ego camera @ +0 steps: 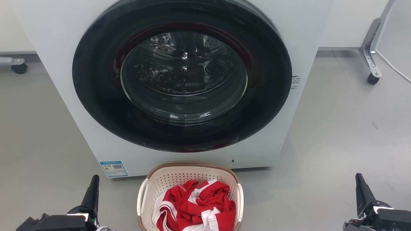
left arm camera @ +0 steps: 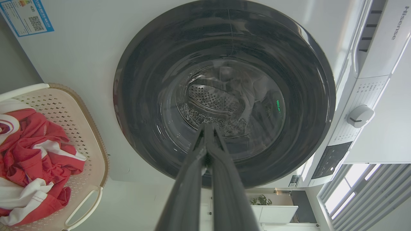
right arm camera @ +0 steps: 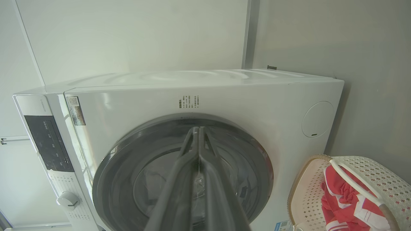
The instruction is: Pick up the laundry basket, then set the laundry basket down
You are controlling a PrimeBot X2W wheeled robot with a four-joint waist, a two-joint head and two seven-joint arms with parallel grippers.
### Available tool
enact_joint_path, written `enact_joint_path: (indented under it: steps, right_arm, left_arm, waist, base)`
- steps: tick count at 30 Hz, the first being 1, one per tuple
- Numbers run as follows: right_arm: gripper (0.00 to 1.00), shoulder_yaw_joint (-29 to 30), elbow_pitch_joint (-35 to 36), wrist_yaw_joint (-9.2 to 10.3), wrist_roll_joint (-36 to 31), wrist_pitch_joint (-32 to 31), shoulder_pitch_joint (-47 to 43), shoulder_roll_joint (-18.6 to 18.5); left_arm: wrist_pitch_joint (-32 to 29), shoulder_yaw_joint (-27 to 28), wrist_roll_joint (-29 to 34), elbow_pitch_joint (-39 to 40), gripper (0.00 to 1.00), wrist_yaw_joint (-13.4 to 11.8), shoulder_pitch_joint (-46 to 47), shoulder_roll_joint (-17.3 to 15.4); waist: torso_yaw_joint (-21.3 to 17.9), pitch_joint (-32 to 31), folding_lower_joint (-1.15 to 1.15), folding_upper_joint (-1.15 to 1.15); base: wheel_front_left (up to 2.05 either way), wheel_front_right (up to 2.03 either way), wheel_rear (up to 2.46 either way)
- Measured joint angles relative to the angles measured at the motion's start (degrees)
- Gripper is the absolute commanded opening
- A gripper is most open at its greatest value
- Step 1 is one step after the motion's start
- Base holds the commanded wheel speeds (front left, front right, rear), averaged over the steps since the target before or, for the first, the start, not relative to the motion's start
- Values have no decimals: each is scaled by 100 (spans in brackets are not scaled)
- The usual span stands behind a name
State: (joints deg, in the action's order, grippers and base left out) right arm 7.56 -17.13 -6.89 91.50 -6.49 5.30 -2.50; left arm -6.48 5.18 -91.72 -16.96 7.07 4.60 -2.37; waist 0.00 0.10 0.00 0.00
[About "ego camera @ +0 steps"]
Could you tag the black caster wheel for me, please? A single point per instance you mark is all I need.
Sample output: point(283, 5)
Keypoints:
point(20, 68)
point(373, 79)

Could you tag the blue energy label sticker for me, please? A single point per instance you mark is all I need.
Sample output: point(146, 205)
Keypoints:
point(113, 169)

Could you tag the grey metal stand leg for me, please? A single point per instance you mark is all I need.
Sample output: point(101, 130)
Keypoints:
point(369, 48)
point(9, 61)

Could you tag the white front-load washing machine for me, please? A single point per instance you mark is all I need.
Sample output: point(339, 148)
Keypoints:
point(57, 70)

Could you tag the red and white garment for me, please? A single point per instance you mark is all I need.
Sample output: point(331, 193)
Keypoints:
point(196, 205)

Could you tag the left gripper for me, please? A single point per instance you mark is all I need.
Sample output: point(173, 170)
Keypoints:
point(64, 223)

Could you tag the white partition panel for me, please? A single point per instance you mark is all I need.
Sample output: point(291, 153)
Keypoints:
point(13, 29)
point(346, 22)

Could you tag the dark round washing machine door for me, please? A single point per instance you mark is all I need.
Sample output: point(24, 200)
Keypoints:
point(96, 80)

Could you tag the beige perforated laundry basket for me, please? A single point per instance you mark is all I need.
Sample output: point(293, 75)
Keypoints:
point(179, 175)

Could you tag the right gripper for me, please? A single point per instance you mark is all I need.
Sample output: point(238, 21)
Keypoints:
point(385, 219)

